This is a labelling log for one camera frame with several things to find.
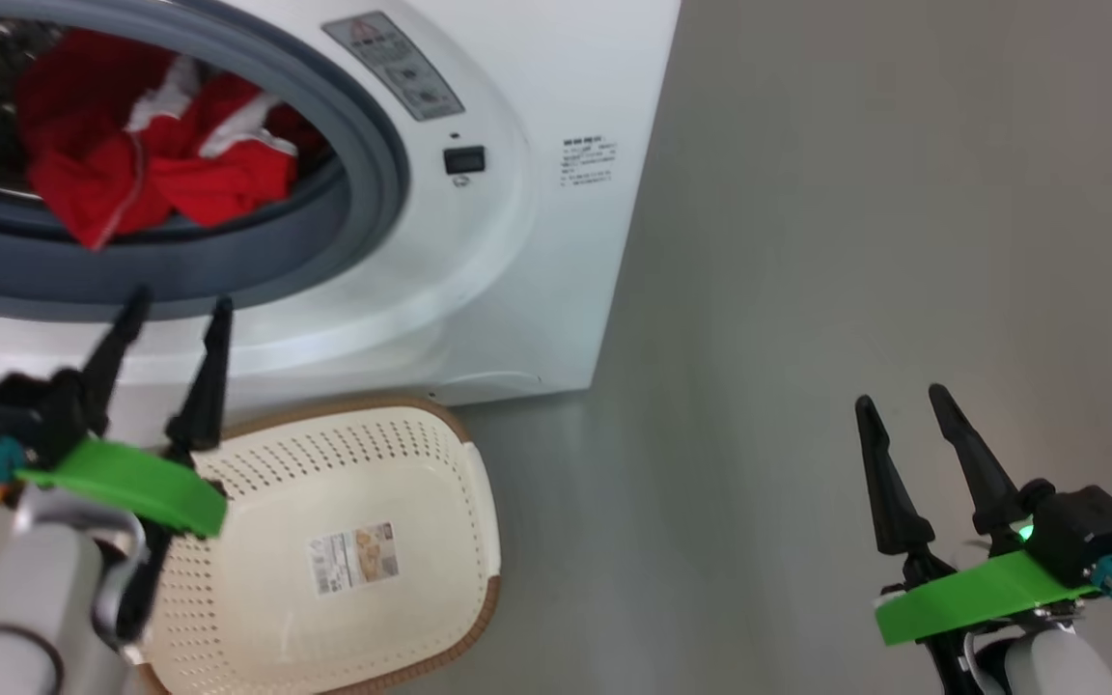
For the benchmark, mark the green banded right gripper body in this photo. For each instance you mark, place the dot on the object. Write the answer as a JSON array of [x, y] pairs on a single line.
[[971, 598]]

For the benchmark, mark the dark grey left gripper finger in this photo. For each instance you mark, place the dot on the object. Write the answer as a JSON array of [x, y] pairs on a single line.
[[207, 396], [117, 357]]

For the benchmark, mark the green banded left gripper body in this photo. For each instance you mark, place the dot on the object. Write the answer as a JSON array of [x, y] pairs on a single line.
[[131, 483]]

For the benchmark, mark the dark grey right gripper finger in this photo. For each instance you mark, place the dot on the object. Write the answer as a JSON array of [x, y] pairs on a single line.
[[986, 483], [894, 502]]

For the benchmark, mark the red and white garment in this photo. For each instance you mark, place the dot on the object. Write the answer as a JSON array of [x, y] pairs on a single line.
[[83, 183]]

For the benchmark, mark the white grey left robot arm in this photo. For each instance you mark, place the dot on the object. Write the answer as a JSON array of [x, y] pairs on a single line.
[[25, 589]]

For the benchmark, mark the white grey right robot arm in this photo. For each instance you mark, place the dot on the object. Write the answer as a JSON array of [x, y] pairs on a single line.
[[1058, 666]]

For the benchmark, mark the cream plastic laundry basket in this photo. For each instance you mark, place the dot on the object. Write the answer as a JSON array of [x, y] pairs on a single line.
[[402, 463]]

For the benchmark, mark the printed label sticker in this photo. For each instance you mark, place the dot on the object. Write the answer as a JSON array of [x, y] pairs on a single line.
[[353, 558]]

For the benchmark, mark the white washing machine body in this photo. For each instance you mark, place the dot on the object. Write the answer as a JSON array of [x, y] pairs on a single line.
[[517, 290]]

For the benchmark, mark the black door latch socket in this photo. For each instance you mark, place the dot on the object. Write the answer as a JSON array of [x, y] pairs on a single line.
[[464, 159]]

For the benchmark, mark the grey warning label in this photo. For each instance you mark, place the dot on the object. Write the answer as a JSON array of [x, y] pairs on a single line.
[[392, 63]]

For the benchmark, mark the small printed text label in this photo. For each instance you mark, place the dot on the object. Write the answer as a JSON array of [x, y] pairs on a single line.
[[588, 161]]

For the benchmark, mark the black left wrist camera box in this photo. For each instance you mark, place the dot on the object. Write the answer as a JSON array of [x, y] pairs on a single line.
[[25, 410]]

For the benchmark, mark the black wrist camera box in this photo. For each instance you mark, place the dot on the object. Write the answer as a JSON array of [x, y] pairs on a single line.
[[1087, 531], [25, 410]]

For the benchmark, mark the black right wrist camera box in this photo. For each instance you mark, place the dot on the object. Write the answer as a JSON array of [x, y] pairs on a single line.
[[1087, 531]]

